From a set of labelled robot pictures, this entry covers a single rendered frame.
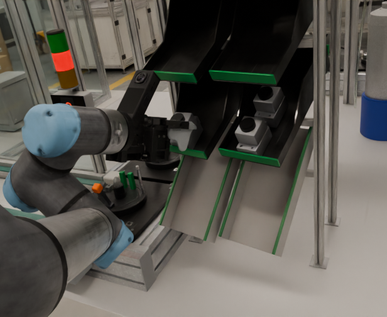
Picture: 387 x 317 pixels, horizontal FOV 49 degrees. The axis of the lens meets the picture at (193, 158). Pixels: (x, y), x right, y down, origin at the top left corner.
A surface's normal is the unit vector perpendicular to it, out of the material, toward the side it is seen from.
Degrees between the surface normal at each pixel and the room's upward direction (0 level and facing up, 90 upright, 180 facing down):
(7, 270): 84
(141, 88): 35
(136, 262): 90
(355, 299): 0
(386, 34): 90
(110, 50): 90
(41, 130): 65
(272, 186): 45
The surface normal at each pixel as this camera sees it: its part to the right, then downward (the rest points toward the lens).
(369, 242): -0.13, -0.88
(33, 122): -0.54, 0.04
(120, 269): -0.43, 0.47
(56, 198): 0.04, -0.08
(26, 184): -0.25, 0.26
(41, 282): 0.98, -0.01
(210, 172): -0.51, -0.31
